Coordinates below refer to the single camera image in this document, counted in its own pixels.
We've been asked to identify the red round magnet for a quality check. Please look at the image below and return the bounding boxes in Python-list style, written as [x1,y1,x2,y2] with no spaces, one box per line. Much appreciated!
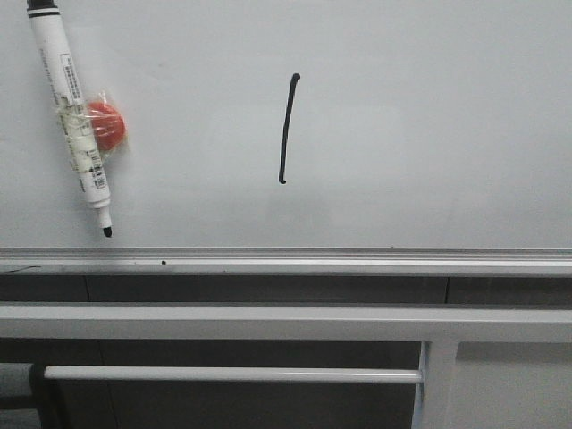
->
[86,89,130,162]

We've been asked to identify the white whiteboard marker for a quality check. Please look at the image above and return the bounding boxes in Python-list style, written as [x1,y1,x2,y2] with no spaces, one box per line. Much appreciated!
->
[27,1,113,238]

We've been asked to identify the white whiteboard with aluminium tray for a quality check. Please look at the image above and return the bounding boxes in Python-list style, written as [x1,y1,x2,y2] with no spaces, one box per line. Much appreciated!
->
[1,1,571,276]

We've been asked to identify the white horizontal rod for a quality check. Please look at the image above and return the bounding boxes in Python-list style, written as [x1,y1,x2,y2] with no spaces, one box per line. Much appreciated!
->
[44,366,424,384]

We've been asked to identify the white stand crossbar frame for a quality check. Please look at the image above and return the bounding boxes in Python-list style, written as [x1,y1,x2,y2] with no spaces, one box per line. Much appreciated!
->
[1,302,571,428]

